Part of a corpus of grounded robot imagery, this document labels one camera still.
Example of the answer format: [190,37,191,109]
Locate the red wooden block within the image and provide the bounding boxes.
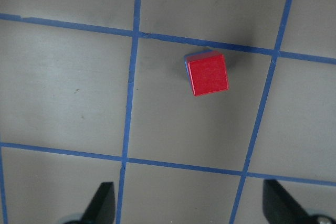
[187,50,229,96]

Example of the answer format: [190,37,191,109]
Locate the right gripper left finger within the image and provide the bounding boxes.
[80,182,116,224]

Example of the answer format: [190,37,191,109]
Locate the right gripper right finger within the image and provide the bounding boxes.
[262,179,315,224]

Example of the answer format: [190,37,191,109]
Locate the blue wooden block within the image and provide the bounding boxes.
[184,49,212,77]

